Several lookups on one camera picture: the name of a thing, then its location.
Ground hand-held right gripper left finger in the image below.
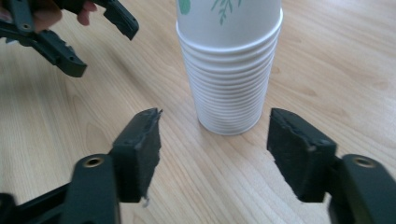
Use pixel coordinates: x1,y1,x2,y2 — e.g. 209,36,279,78
108,107,163,204

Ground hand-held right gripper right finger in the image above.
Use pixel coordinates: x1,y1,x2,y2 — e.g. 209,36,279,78
266,107,339,203

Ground stack of white paper cups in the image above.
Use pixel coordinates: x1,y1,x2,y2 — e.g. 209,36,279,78
176,0,284,136

